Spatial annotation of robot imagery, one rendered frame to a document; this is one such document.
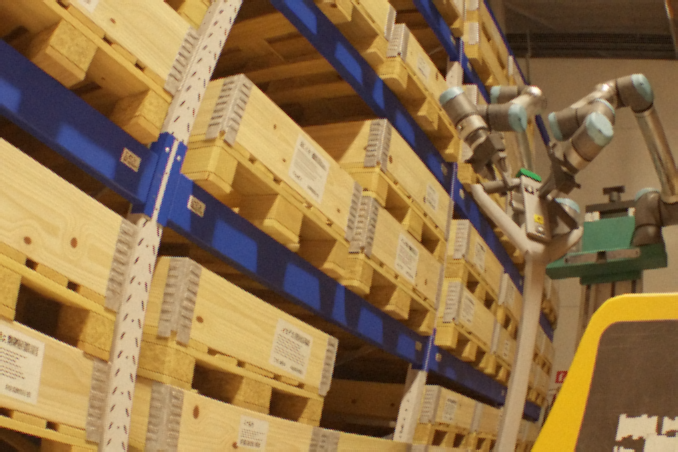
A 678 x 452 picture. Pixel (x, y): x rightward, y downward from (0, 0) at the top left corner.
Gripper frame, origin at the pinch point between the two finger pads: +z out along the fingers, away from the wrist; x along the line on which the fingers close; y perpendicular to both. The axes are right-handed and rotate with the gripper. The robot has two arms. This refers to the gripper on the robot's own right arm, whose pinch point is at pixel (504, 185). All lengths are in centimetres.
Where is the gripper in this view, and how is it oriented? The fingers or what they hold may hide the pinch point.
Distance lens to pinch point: 184.4
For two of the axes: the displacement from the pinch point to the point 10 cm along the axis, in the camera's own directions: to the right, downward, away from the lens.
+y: -8.4, 1.7, -5.1
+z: 3.9, 8.5, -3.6
